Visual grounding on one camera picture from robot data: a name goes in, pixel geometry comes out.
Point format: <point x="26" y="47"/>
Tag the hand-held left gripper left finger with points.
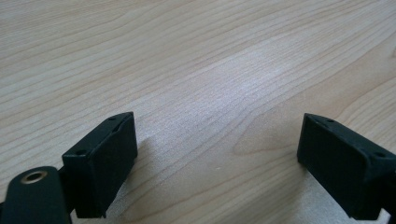
<point x="99" y="165"/>

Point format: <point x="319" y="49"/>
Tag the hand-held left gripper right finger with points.
<point x="342" y="161"/>

